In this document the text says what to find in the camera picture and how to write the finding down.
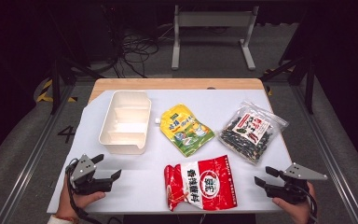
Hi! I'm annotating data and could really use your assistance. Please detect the black floor cables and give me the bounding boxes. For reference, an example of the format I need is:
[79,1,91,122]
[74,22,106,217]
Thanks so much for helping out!
[103,6,175,79]

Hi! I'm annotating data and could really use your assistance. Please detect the clear bag of seaweed snack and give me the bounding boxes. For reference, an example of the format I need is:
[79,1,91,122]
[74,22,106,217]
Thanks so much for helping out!
[217,100,290,166]

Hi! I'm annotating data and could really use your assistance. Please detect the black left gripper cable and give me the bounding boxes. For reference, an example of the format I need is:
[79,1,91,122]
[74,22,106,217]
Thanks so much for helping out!
[64,158,104,224]

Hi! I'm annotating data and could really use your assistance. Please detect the yellow and black hazard tape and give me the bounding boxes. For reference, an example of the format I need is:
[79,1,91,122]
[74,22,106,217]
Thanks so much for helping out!
[35,78,78,104]

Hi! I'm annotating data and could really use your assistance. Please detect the aluminium rail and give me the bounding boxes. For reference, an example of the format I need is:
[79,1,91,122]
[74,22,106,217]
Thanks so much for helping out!
[291,83,358,224]
[0,83,76,224]

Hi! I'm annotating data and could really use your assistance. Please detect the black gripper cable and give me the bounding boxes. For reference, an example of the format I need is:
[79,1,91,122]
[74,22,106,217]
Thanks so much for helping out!
[64,158,104,224]
[302,185,320,224]

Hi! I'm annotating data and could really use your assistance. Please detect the person's right hand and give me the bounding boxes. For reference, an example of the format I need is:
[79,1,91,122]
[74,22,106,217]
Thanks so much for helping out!
[271,182,317,224]

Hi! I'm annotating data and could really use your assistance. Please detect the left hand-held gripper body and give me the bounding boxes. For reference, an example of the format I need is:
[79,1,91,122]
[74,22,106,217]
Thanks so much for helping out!
[69,153,113,196]

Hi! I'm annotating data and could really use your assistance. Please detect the person's left hand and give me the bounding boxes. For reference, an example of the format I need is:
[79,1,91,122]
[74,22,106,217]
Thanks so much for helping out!
[55,173,107,220]

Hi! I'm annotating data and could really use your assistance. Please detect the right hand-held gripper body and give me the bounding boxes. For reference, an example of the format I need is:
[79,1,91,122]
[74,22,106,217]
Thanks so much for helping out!
[271,162,328,205]

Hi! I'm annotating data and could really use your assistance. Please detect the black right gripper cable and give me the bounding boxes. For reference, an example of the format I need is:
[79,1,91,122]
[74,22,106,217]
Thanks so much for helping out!
[302,185,320,224]

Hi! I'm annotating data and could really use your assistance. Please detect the white metal stand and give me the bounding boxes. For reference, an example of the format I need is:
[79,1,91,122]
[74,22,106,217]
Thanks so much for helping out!
[171,4,260,72]

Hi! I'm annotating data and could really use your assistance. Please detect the red and white snack bag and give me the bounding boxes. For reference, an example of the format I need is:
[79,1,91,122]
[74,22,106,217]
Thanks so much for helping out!
[163,154,239,213]

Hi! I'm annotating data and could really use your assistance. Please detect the black metal stand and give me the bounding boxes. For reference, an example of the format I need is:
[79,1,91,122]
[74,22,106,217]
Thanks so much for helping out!
[49,55,104,116]
[258,56,317,116]

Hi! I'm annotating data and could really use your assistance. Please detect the yellow spouted pouch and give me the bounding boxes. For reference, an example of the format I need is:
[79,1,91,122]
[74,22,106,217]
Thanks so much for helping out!
[154,103,216,158]

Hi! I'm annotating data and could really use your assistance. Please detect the white divided plastic container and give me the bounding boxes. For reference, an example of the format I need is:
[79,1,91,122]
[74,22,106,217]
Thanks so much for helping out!
[98,90,153,156]

